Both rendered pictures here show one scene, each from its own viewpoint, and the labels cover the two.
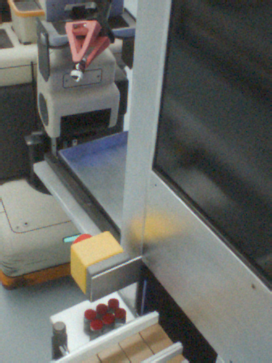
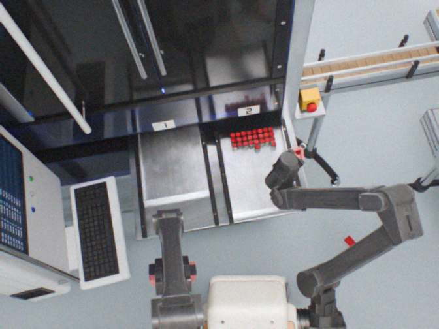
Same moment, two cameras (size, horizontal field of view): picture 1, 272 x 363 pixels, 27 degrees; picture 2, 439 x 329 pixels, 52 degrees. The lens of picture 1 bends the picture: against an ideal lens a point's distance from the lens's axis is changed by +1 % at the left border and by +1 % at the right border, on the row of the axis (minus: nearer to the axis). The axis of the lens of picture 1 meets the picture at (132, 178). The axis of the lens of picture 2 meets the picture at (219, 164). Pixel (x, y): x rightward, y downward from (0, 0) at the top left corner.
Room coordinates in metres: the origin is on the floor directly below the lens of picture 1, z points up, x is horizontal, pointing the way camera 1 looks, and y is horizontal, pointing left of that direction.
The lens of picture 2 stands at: (1.58, 0.24, 2.57)
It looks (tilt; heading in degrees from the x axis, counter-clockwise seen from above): 67 degrees down; 216
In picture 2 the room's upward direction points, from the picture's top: 10 degrees counter-clockwise
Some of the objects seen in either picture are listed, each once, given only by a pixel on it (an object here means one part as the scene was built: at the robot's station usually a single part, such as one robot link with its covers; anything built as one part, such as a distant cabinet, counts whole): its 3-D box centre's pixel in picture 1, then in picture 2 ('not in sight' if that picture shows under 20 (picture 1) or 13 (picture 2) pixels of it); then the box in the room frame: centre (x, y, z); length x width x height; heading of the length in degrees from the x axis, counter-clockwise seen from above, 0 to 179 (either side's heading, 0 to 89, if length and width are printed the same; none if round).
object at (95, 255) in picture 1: (99, 265); (309, 97); (0.61, 0.04, 1.00); 0.08 x 0.07 x 0.07; 35
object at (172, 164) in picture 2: not in sight; (171, 158); (1.05, -0.37, 0.90); 0.34 x 0.26 x 0.04; 35
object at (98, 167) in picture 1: (144, 182); (258, 169); (0.95, -0.03, 0.90); 0.34 x 0.26 x 0.04; 35
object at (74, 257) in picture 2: not in sight; (89, 232); (1.46, -0.56, 0.79); 0.45 x 0.28 x 0.03; 40
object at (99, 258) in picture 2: not in sight; (95, 229); (1.43, -0.53, 0.82); 0.40 x 0.14 x 0.02; 40
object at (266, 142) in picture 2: not in sight; (253, 144); (0.86, -0.09, 0.90); 0.18 x 0.02 x 0.05; 125
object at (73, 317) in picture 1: (101, 334); (306, 104); (0.57, 0.03, 0.87); 0.14 x 0.13 x 0.02; 35
